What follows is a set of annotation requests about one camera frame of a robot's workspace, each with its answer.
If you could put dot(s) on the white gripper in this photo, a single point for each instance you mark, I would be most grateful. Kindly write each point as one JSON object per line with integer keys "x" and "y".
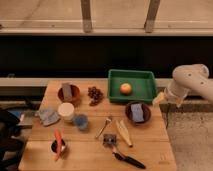
{"x": 174, "y": 94}

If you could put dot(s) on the orange apple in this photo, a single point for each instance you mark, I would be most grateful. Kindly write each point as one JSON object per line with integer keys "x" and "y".
{"x": 126, "y": 89}

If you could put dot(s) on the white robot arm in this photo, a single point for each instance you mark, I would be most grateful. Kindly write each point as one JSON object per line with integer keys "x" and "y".
{"x": 186, "y": 78}

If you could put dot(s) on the blue plastic cup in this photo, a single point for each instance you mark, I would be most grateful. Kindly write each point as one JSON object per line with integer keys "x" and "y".
{"x": 81, "y": 122}

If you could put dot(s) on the white cylindrical cup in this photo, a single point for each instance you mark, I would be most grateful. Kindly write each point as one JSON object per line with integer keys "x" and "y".
{"x": 66, "y": 111}

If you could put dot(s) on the small black cup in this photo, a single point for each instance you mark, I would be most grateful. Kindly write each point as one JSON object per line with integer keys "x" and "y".
{"x": 54, "y": 146}

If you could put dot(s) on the brown bowl right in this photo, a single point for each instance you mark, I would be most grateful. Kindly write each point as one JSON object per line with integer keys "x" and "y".
{"x": 146, "y": 112}

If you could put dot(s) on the green plastic tray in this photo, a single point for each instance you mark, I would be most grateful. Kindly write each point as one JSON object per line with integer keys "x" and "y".
{"x": 142, "y": 82}

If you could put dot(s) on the light blue sponge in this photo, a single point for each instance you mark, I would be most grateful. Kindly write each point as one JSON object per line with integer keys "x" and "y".
{"x": 137, "y": 113}

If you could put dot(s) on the bunch of dark grapes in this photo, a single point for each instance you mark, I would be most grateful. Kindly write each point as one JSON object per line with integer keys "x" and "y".
{"x": 96, "y": 95}

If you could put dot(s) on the brown bowl with grey sponge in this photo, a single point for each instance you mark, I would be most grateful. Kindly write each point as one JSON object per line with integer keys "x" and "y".
{"x": 75, "y": 94}

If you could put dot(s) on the grey sponge block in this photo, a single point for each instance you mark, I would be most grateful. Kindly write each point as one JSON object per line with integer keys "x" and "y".
{"x": 67, "y": 92}

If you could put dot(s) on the orange carrot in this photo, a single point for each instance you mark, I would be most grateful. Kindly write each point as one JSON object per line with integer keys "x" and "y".
{"x": 58, "y": 138}

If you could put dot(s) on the grey blue cloth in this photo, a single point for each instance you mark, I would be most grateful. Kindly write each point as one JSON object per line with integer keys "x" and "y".
{"x": 48, "y": 116}

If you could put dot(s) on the black chair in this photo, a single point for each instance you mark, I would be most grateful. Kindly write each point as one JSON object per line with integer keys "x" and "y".
{"x": 8, "y": 130}

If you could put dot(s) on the black handled brush tool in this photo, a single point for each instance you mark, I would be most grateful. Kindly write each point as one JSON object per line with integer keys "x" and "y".
{"x": 110, "y": 141}

